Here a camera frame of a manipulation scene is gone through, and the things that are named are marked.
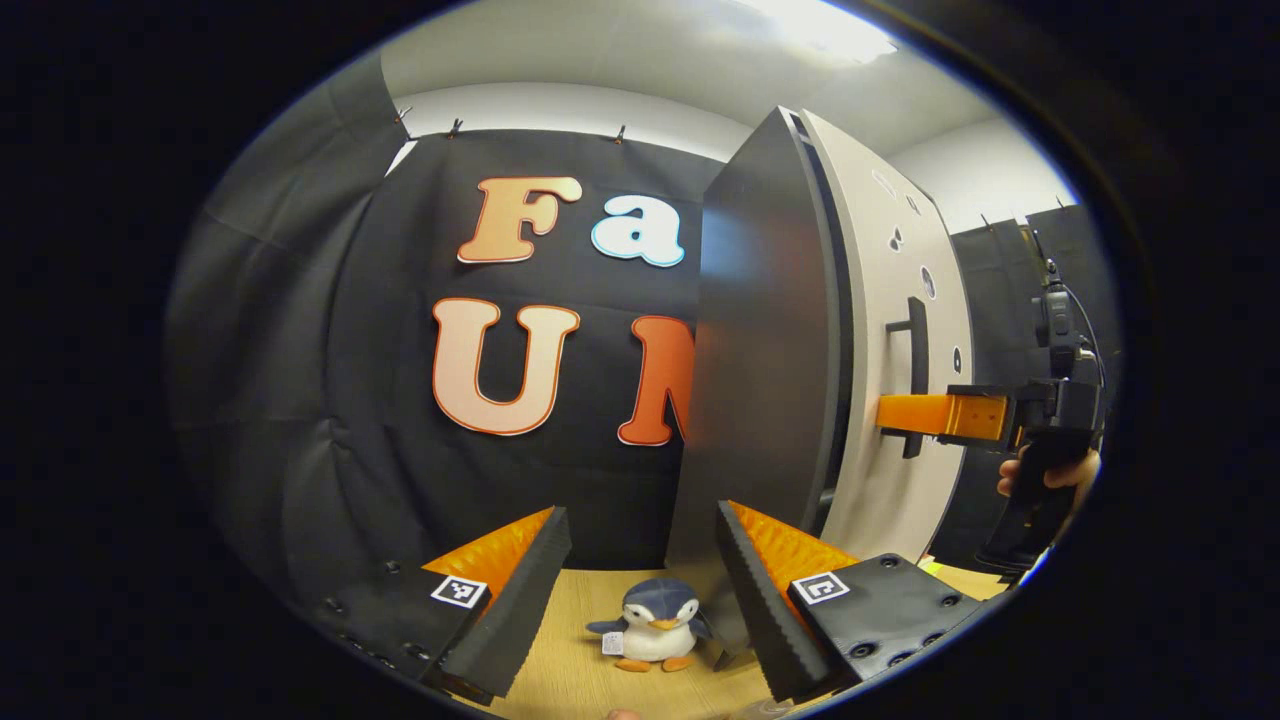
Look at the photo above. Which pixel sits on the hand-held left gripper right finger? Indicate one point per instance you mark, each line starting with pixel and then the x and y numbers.
pixel 765 610

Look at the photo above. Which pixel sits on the ceiling light strip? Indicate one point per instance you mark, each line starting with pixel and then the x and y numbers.
pixel 820 30

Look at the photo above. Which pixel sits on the cream cabinet door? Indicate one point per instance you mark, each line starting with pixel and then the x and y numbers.
pixel 870 490

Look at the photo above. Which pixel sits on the penguin plush toy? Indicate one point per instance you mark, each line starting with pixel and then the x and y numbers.
pixel 655 635

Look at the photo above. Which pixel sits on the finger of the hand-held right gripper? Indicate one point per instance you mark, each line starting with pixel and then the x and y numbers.
pixel 930 415

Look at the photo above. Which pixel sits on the black backdrop cloth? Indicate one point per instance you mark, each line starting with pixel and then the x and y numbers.
pixel 300 350

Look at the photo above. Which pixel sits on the dark grey cabinet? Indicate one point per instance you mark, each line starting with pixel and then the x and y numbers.
pixel 760 350

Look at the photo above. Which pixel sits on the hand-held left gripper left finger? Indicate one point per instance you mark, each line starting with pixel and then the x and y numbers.
pixel 520 605

